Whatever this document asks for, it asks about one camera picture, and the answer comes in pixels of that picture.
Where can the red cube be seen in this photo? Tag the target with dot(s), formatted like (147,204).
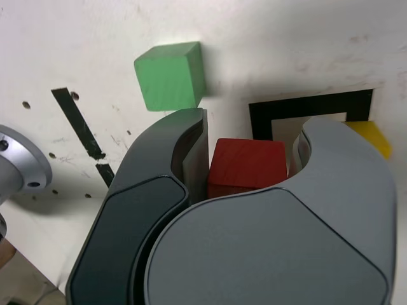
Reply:
(248,162)

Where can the green cube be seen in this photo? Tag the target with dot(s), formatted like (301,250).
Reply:
(165,79)

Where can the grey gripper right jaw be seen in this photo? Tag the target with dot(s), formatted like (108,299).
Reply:
(270,248)

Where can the yellow cube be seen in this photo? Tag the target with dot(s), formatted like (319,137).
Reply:
(372,136)

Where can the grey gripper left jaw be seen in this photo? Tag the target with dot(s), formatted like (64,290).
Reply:
(127,222)

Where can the black tape square outline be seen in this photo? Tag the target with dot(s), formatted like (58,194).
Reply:
(259,120)

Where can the black tape strip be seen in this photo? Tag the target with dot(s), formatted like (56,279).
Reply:
(76,124)

